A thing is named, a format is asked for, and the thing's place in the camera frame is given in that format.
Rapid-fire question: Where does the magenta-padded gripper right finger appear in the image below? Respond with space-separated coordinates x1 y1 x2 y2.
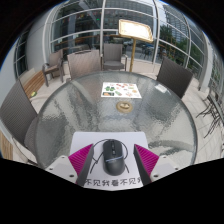
133 143 181 186

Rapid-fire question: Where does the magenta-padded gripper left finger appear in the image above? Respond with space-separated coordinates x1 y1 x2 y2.
45 143 95 187

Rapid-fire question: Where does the black computer mouse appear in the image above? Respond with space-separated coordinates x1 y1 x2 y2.
101 139 127 176

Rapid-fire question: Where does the white printed mouse pad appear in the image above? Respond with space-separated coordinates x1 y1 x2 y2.
68 130 149 192

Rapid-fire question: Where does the small white card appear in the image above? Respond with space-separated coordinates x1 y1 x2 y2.
153 83 168 94

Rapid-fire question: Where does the colourful picture menu card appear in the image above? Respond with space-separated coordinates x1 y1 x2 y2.
100 81 143 99

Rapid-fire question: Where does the wooden slat panel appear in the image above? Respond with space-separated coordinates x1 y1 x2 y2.
0 130 14 161

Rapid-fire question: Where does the black metal chairs group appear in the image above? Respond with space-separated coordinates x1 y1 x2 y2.
195 89 224 139

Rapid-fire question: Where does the gold framed sign stand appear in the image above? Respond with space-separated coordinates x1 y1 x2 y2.
118 18 155 73

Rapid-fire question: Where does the brass round table ring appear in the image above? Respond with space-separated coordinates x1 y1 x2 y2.
115 100 134 114

